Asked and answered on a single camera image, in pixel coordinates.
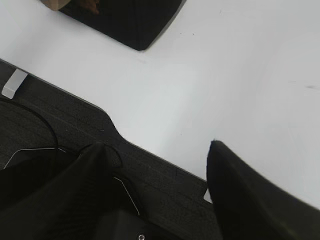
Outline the black canvas tote bag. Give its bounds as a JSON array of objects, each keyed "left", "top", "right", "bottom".
[{"left": 42, "top": 0, "right": 187, "bottom": 52}]

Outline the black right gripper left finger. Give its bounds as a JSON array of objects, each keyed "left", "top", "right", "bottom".
[{"left": 0, "top": 143, "right": 120, "bottom": 240}]

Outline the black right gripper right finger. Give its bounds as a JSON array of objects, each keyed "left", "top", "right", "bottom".
[{"left": 206, "top": 140, "right": 320, "bottom": 240}]

